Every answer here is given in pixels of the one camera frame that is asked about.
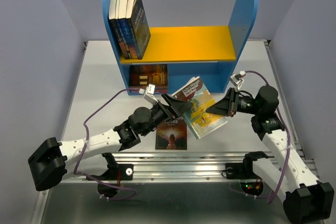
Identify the Huckleberry Finn paperback book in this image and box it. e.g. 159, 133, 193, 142
172, 77, 228, 139

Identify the Three Days to See book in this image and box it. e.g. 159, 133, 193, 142
155, 117, 187, 150

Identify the pink spine Roald Dahl book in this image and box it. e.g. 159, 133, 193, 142
130, 88, 168, 94

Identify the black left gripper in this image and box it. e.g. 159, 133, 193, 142
140, 93, 192, 136

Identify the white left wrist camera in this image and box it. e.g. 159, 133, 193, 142
139, 84, 158, 105

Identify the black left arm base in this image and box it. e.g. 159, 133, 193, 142
85, 153, 137, 201

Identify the dark orange cover book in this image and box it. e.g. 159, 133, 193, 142
129, 64, 168, 89

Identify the upright book on shelf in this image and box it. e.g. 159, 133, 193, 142
116, 0, 132, 59
109, 0, 125, 56

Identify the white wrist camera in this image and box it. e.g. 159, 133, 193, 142
139, 84, 158, 105
229, 71, 246, 92

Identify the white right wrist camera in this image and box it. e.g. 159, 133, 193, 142
229, 71, 246, 92

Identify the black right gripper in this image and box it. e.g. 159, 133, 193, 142
205, 88, 261, 118

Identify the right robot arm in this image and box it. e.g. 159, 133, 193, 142
206, 85, 334, 223

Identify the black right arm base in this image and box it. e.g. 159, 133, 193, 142
221, 151, 272, 180

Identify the Nineteen Eighty-Four book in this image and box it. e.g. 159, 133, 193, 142
131, 0, 151, 59

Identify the blue and yellow bookshelf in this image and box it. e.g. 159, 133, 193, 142
101, 0, 258, 93

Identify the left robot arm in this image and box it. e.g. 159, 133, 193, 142
28, 93, 192, 191

